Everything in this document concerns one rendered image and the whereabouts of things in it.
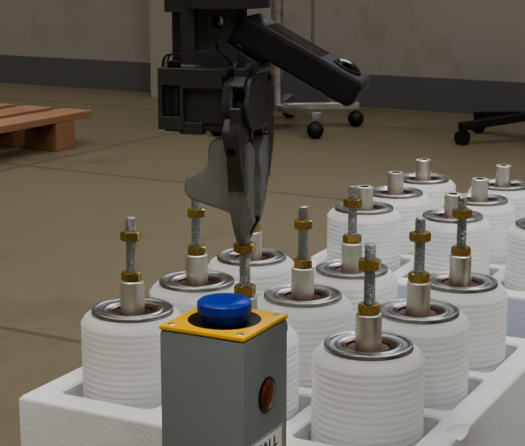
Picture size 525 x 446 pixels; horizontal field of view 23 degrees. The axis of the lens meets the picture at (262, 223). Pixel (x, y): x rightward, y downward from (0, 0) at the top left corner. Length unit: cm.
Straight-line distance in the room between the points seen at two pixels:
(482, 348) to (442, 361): 12
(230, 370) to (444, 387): 32
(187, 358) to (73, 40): 465
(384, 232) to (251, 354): 73
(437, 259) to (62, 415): 59
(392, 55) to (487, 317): 354
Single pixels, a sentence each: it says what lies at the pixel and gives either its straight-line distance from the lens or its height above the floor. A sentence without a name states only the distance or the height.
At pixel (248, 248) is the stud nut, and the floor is 33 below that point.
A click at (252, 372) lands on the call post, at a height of 29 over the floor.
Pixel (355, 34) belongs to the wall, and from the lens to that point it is 484.
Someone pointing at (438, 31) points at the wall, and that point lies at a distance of 471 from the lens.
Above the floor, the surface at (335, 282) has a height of 25.
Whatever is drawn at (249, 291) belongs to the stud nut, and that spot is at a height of 29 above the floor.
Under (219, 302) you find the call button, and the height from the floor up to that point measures 33.
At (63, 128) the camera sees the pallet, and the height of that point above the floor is 6.
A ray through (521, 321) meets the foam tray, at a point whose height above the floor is 15.
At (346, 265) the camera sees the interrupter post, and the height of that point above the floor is 26.
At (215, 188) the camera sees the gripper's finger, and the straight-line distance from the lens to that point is 110.
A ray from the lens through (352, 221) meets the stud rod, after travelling 133.
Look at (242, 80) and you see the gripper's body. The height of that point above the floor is 47.
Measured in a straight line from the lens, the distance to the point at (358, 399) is 106.
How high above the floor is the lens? 58
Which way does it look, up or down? 12 degrees down
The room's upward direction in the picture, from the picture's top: straight up
